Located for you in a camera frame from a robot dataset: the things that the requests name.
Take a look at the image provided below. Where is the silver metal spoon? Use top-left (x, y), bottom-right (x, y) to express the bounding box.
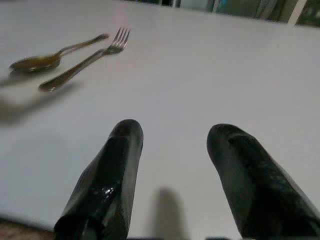
top-left (8, 33), bottom-right (110, 74)

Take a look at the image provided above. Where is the silver metal fork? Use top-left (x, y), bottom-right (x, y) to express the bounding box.
top-left (38, 27), bottom-right (131, 93)

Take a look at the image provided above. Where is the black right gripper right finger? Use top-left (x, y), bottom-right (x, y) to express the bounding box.
top-left (206, 123), bottom-right (320, 240)

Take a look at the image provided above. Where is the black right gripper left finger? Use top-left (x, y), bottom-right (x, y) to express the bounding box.
top-left (53, 119), bottom-right (145, 240)

